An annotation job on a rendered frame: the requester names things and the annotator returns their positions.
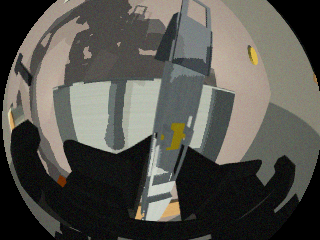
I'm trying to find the yellow flat disc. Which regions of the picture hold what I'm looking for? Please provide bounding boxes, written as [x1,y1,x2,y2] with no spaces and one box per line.
[248,47,257,65]

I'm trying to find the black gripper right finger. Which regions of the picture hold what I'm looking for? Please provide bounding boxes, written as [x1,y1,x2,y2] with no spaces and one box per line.
[176,147,263,220]

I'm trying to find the grey rectangular roasting tin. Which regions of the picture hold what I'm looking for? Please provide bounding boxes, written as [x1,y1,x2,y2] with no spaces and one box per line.
[52,76,236,163]

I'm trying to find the wooden board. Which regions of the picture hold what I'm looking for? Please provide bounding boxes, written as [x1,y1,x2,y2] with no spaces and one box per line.
[136,199,180,219]

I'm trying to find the black spatula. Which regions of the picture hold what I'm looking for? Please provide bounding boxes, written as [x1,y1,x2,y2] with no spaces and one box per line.
[15,53,33,87]

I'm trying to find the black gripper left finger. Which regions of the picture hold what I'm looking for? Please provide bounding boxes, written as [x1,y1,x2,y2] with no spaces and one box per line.
[63,135,152,219]

